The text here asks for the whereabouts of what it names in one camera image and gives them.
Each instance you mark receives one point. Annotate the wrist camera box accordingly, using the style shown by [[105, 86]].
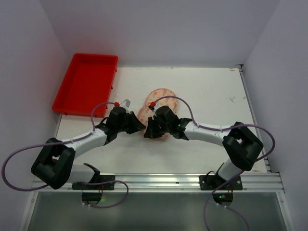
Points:
[[125, 104], [153, 106]]

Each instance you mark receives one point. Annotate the aluminium front rail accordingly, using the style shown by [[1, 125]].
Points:
[[185, 182]]

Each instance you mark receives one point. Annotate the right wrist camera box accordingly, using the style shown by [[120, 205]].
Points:
[[153, 106]]

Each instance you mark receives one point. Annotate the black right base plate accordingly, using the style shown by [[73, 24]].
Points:
[[211, 181]]

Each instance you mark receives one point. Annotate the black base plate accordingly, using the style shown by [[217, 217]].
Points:
[[211, 181], [102, 182]]

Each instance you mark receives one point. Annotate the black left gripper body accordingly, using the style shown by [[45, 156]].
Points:
[[131, 121]]

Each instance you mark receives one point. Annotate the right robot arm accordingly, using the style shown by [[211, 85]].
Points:
[[240, 144]]

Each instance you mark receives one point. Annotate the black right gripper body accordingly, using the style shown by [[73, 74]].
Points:
[[157, 127]]

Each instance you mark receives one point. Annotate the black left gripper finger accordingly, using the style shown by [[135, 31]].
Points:
[[134, 120], [134, 129]]

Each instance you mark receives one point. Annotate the red plastic tray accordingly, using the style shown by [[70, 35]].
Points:
[[87, 83]]

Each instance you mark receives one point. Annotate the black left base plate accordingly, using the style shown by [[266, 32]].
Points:
[[102, 182]]

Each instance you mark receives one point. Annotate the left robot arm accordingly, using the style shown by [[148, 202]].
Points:
[[55, 165]]

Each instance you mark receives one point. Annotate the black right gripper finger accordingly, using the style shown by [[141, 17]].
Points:
[[160, 134], [151, 131]]

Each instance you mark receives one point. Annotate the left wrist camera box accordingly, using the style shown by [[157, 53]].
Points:
[[125, 104]]

